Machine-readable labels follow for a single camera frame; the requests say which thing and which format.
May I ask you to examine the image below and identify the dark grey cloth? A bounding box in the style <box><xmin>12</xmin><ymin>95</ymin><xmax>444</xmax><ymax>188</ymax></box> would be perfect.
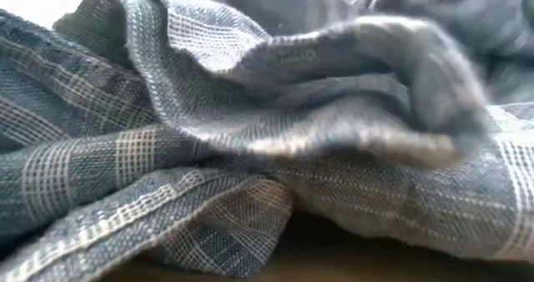
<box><xmin>158</xmin><ymin>0</ymin><xmax>534</xmax><ymax>106</ymax></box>

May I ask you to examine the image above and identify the blue plaid cloth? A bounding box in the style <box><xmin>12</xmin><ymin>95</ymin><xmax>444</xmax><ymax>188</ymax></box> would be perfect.
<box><xmin>0</xmin><ymin>0</ymin><xmax>534</xmax><ymax>282</ymax></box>

